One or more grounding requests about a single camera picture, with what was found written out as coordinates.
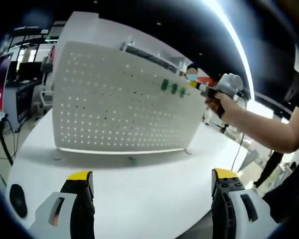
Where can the person's right hand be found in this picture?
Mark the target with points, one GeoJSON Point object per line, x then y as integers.
{"type": "Point", "coordinates": [220, 104]}

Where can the black round stand base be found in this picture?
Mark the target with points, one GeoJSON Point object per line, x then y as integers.
{"type": "Point", "coordinates": [18, 200]}

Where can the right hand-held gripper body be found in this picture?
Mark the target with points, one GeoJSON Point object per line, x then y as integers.
{"type": "Point", "coordinates": [229, 84]}

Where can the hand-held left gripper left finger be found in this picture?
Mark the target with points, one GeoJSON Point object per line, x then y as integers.
{"type": "Point", "coordinates": [44, 216]}

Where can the green hook assembly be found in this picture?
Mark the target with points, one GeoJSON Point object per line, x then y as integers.
{"type": "Point", "coordinates": [174, 88]}
{"type": "Point", "coordinates": [133, 160]}
{"type": "Point", "coordinates": [182, 92]}
{"type": "Point", "coordinates": [165, 84]}

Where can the small laptop table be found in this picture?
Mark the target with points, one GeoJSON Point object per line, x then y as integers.
{"type": "Point", "coordinates": [5, 139]}

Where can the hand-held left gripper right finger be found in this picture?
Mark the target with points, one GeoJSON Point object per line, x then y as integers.
{"type": "Point", "coordinates": [259, 219]}

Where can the white perforated mounting plate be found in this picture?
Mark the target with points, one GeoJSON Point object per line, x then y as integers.
{"type": "Point", "coordinates": [119, 107]}

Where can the long ceiling light strip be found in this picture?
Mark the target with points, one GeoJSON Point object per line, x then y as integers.
{"type": "Point", "coordinates": [239, 44]}

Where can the black computer monitor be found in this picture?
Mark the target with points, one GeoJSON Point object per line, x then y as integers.
{"type": "Point", "coordinates": [30, 71]}

